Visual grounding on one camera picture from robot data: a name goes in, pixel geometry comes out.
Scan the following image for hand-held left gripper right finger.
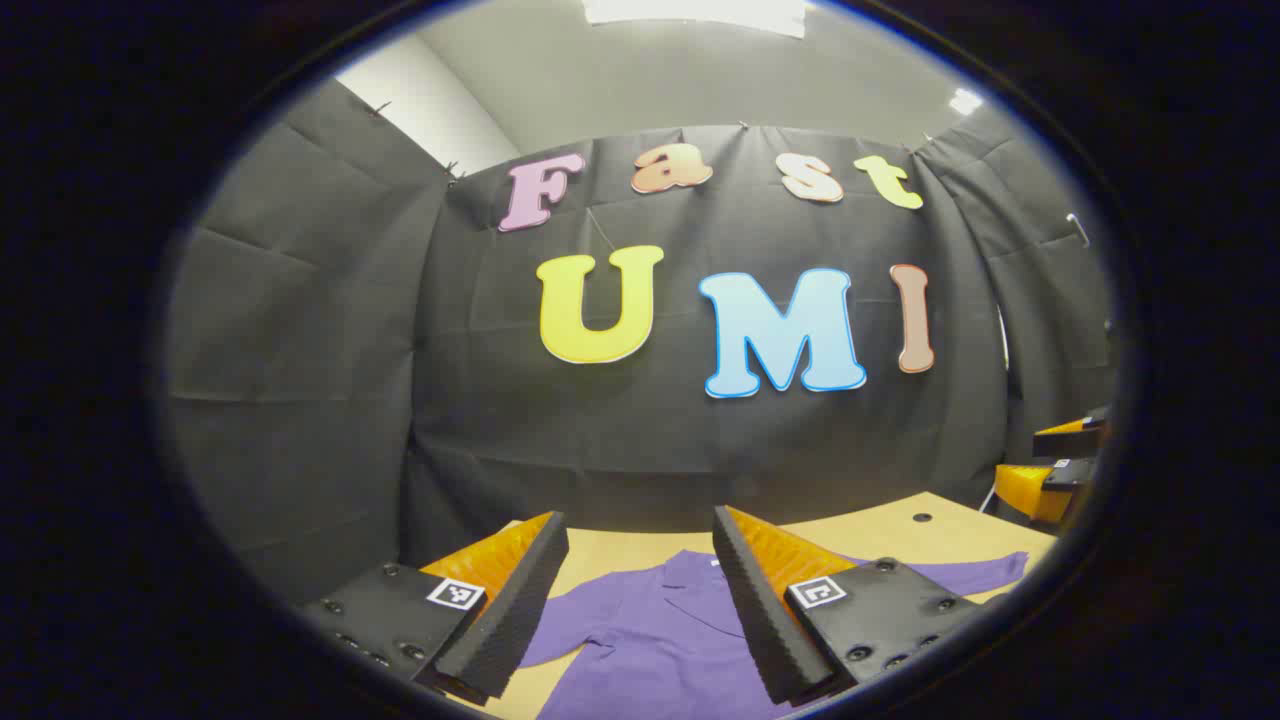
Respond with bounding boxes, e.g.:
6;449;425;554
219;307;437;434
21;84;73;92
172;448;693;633
712;505;986;706

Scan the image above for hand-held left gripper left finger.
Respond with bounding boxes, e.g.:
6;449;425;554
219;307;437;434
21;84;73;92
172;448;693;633
300;510;571;706

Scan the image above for purple button shirt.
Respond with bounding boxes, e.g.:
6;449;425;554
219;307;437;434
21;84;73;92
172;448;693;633
518;548;1031;720

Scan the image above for black backdrop cloth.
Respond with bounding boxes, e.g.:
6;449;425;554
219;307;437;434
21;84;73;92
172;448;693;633
160;80;1121;606

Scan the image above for large ceiling light panel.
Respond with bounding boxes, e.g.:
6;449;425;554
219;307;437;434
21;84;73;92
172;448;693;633
580;0;811;39

